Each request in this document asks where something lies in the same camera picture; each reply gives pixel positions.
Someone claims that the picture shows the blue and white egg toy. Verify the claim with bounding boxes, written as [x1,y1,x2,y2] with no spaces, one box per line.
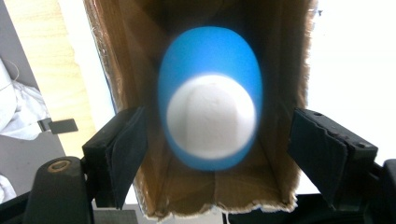
[156,25,264,173]

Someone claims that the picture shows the dark grey flat tag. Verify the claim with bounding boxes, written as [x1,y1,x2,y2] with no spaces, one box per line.
[36,118,79,135]

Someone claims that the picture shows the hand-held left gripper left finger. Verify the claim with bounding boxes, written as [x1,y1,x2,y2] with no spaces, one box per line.
[81,105,149,210]

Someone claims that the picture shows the white cloth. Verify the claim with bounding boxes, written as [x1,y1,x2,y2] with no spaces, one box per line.
[0,174,18,203]
[0,57,51,142]

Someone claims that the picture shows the brown cardboard box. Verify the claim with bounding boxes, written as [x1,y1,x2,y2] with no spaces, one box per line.
[82,0,319,221]

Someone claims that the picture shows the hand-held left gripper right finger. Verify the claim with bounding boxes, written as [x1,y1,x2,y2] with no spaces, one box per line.
[287,107,379,211]

